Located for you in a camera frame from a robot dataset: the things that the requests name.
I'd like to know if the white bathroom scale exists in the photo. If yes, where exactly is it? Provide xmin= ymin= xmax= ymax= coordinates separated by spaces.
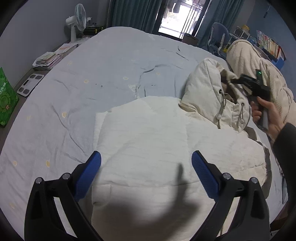
xmin=17 ymin=73 xmax=44 ymax=97

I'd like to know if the right forearm dark sleeve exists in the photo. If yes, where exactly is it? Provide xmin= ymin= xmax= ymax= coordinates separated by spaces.
xmin=271 ymin=122 xmax=296 ymax=209

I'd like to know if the white standing fan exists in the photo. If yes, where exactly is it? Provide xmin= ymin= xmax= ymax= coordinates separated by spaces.
xmin=65 ymin=3 xmax=87 ymax=42

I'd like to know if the teal curtain left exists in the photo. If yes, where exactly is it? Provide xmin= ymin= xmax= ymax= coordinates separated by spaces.
xmin=106 ymin=0 xmax=162 ymax=33

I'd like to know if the teal curtain right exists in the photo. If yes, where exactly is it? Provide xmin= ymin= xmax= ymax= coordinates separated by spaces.
xmin=197 ymin=0 xmax=244 ymax=48

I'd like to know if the glass balcony door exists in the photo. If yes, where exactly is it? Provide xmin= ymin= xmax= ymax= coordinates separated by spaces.
xmin=153 ymin=0 xmax=211 ymax=40

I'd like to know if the black suitcase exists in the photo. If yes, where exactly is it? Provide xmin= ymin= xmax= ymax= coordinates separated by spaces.
xmin=83 ymin=23 xmax=104 ymax=36

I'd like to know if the teal curtain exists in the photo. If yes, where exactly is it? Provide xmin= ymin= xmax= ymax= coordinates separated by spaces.
xmin=106 ymin=0 xmax=162 ymax=33
xmin=197 ymin=0 xmax=244 ymax=48

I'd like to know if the cream puffer jacket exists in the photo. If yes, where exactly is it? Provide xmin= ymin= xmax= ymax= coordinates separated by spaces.
xmin=91 ymin=58 xmax=272 ymax=240

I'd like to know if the blue grey chair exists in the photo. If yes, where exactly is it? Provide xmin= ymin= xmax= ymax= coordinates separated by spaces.
xmin=207 ymin=22 xmax=230 ymax=60

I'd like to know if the green paper bag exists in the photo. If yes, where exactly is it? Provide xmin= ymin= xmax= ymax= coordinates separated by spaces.
xmin=0 ymin=68 xmax=19 ymax=126

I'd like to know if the brown cardboard box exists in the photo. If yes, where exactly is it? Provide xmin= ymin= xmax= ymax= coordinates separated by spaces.
xmin=182 ymin=33 xmax=199 ymax=46

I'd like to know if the stack of magazines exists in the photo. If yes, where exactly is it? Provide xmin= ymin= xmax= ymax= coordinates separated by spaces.
xmin=32 ymin=43 xmax=79 ymax=70

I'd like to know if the row of books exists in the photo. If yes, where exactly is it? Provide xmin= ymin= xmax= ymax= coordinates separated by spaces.
xmin=256 ymin=30 xmax=286 ymax=61

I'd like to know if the cream fleece blanket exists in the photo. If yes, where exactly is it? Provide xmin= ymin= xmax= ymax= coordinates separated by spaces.
xmin=226 ymin=39 xmax=296 ymax=130

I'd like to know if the person's right hand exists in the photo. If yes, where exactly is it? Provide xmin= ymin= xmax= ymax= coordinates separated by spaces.
xmin=250 ymin=97 xmax=285 ymax=141

